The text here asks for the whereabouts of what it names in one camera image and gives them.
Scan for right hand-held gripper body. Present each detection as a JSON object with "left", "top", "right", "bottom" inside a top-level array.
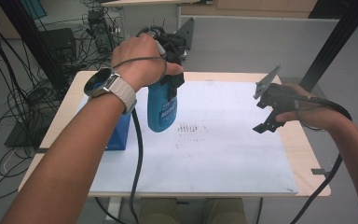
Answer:
[{"left": 253, "top": 63, "right": 299, "bottom": 115}]

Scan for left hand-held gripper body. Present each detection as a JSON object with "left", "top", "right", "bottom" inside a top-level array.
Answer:
[{"left": 158, "top": 17, "right": 196, "bottom": 66}]

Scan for blue bottle with white cap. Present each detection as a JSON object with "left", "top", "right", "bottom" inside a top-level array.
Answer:
[{"left": 146, "top": 80, "right": 179, "bottom": 134}]

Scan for blue cardboard box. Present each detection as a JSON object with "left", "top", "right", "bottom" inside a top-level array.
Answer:
[{"left": 104, "top": 112, "right": 132, "bottom": 151}]

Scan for person's right hand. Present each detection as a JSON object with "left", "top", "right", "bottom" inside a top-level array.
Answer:
[{"left": 274, "top": 83, "right": 340, "bottom": 131}]

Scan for person's left hand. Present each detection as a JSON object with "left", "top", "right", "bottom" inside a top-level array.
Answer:
[{"left": 111, "top": 32, "right": 185, "bottom": 93}]

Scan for white table mat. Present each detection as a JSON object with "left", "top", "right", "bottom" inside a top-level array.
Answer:
[{"left": 79, "top": 79, "right": 299, "bottom": 194}]

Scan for white desk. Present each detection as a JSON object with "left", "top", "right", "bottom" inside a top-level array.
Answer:
[{"left": 101, "top": 0, "right": 213, "bottom": 41}]

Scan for black computer tower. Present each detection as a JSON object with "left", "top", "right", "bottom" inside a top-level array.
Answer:
[{"left": 39, "top": 27, "right": 77, "bottom": 63}]

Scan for person's olive pants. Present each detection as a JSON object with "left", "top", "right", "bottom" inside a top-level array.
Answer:
[{"left": 139, "top": 198, "right": 249, "bottom": 224}]

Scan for white table leg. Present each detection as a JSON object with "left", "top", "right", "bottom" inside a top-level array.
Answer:
[{"left": 103, "top": 196, "right": 123, "bottom": 224}]

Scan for black floor plate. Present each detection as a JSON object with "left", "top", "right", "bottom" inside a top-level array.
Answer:
[{"left": 4, "top": 120, "right": 50, "bottom": 149}]

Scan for thin grey wrist cord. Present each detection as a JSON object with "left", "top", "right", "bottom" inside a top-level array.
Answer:
[{"left": 113, "top": 55, "right": 169, "bottom": 79}]

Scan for black metal stand post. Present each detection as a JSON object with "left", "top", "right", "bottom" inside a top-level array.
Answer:
[
  {"left": 0, "top": 0, "right": 67, "bottom": 92},
  {"left": 297, "top": 0, "right": 358, "bottom": 93}
]

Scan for wristwatch with beige strap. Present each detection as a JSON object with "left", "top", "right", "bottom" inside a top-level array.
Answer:
[{"left": 83, "top": 67, "right": 138, "bottom": 116}]

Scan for right hand-held gripper black cable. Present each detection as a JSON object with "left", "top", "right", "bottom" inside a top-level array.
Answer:
[{"left": 288, "top": 94, "right": 353, "bottom": 224}]

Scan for grey computer with cables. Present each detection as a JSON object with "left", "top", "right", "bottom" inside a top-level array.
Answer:
[{"left": 87, "top": 8, "right": 116, "bottom": 54}]

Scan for thin black hanging cable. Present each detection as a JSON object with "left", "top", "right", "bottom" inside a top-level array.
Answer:
[{"left": 254, "top": 197, "right": 264, "bottom": 224}]

